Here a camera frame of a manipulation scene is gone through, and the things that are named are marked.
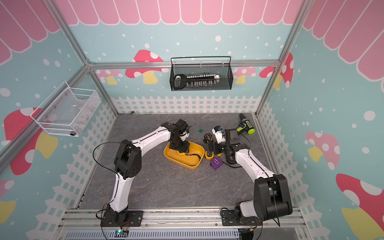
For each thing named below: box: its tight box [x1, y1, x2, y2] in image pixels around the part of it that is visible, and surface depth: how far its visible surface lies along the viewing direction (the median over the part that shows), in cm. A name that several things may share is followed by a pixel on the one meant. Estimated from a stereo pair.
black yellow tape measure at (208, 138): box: [203, 133, 214, 144], surface depth 105 cm
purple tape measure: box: [210, 157, 223, 170], surface depth 93 cm
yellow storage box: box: [163, 141, 205, 170], surface depth 94 cm
